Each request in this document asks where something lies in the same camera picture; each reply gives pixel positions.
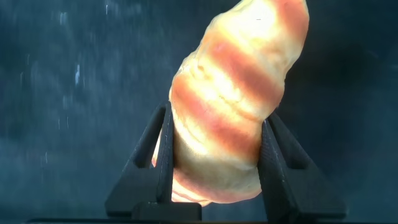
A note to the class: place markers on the black table cloth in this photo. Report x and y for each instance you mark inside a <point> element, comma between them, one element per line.
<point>62,155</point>

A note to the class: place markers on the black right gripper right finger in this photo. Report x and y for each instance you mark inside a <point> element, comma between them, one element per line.
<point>289,193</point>

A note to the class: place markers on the croissant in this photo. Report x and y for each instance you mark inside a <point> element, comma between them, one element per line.
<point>230,109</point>

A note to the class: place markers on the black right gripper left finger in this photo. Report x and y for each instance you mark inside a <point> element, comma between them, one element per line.
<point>146,186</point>

